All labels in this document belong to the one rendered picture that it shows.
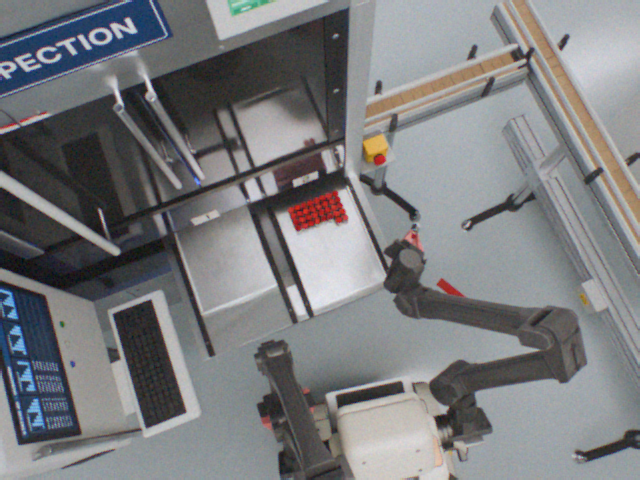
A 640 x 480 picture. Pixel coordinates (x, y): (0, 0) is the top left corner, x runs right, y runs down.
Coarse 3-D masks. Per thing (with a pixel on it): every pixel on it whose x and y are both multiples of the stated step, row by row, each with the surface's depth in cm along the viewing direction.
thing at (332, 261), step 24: (288, 216) 196; (360, 216) 192; (288, 240) 194; (312, 240) 193; (336, 240) 193; (360, 240) 193; (312, 264) 191; (336, 264) 191; (360, 264) 191; (312, 288) 189; (336, 288) 189; (360, 288) 186
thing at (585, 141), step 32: (512, 0) 209; (512, 32) 206; (544, 32) 202; (544, 64) 198; (544, 96) 201; (576, 96) 199; (576, 128) 196; (576, 160) 197; (608, 160) 192; (608, 192) 189; (608, 224) 193
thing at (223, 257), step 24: (240, 216) 196; (192, 240) 195; (216, 240) 194; (240, 240) 194; (192, 264) 192; (216, 264) 192; (240, 264) 192; (264, 264) 192; (192, 288) 187; (216, 288) 190; (240, 288) 190; (264, 288) 187
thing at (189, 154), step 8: (152, 88) 106; (152, 96) 103; (152, 104) 104; (160, 104) 106; (160, 112) 107; (160, 120) 111; (168, 120) 111; (168, 128) 114; (176, 128) 116; (176, 136) 117; (176, 144) 121; (184, 144) 122; (184, 152) 125; (192, 152) 140; (192, 160) 130; (192, 168) 134; (200, 168) 136; (200, 176) 139
